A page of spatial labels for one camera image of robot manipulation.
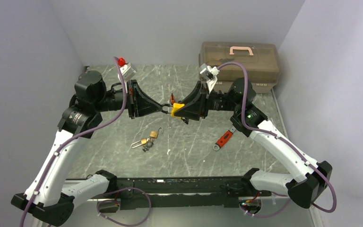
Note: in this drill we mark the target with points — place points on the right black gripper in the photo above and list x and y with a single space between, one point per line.
196 104

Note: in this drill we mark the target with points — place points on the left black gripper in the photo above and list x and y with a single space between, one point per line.
143 105

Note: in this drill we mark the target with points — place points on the orange padlock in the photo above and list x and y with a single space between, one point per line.
172 99

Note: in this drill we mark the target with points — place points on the yellow padlock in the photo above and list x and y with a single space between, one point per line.
174 108

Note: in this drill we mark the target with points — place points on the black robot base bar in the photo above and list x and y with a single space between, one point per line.
188 185

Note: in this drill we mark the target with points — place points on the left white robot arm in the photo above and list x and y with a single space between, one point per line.
46 199

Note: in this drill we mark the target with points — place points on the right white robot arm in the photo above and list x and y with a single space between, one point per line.
306 179

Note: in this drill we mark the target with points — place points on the small brass padlock open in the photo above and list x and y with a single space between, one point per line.
155 134

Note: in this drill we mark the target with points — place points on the brass padlock long shackle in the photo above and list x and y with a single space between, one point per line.
139 143

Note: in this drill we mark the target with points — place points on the black keys bunch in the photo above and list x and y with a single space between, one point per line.
148 145

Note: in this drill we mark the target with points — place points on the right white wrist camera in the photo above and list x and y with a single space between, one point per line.
208 77

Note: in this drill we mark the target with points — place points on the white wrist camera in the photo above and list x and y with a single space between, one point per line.
126 69
208 77

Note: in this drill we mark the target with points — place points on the red handled adjustable wrench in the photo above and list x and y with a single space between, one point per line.
224 139

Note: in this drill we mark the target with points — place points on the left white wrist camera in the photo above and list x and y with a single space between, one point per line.
126 69

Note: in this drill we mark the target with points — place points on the pink toolbox handle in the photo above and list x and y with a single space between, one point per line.
233 49

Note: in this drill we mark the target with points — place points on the aluminium frame rail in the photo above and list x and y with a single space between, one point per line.
131 198

